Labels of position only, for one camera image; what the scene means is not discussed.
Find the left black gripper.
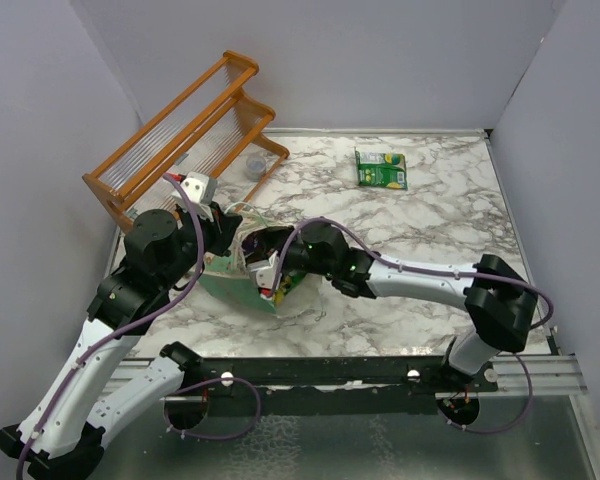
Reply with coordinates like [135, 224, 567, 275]
[159, 200, 242, 290]

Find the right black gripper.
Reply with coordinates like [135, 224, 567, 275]
[255, 226, 334, 278]

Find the green printed paper bag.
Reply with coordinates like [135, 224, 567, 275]
[198, 202, 326, 321]

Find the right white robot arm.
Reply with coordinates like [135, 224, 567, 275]
[271, 218, 539, 391]

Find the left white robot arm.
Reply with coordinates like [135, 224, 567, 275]
[0, 203, 242, 479]

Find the small clear plastic jar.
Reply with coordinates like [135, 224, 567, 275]
[245, 153, 267, 182]

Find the orange wooden shelf rack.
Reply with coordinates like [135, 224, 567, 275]
[83, 50, 290, 233]

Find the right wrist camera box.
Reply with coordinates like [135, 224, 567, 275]
[247, 251, 280, 300]

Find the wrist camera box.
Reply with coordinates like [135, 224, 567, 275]
[247, 251, 280, 300]
[164, 171, 217, 206]

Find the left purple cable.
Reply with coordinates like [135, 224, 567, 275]
[15, 173, 261, 479]

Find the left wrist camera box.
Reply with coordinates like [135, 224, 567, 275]
[164, 171, 217, 206]

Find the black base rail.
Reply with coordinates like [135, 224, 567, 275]
[160, 342, 497, 417]

